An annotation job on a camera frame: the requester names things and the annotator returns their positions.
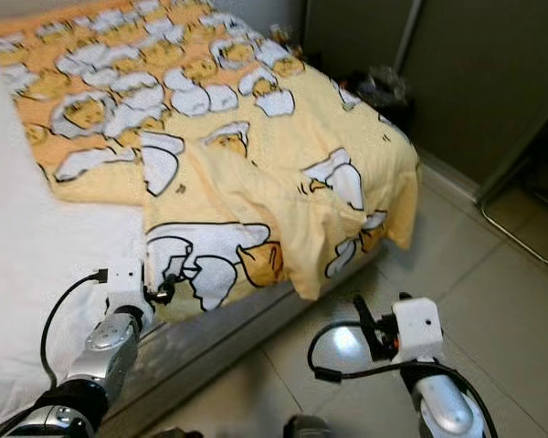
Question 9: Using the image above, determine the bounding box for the yellow cartoon print blanket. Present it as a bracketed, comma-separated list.
[0, 0, 421, 320]

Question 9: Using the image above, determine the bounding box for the black robot right foot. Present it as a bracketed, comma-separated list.
[283, 415, 335, 438]

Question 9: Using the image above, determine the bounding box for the white quilted bed sheet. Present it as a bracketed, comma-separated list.
[0, 41, 156, 432]

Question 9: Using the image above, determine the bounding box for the black rubbish bin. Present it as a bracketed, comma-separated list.
[338, 68, 414, 134]

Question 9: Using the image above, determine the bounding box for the grey metal pole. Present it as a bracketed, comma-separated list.
[395, 0, 436, 74]

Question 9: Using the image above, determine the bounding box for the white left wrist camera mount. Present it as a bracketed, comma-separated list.
[105, 258, 150, 317]

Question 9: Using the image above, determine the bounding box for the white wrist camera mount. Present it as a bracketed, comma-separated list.
[105, 258, 150, 317]
[393, 297, 447, 362]

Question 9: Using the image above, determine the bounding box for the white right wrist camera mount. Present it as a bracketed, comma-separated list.
[393, 297, 447, 362]

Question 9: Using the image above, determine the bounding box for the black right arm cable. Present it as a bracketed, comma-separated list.
[308, 319, 500, 438]

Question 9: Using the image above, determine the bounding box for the metal tube chair frame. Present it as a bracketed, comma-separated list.
[479, 119, 548, 271]

